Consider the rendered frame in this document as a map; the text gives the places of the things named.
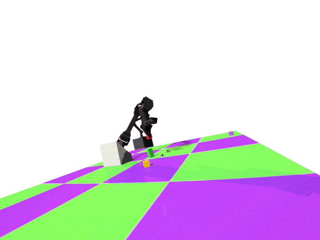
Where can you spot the yellow cube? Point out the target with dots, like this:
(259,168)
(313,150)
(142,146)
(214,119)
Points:
(146,163)

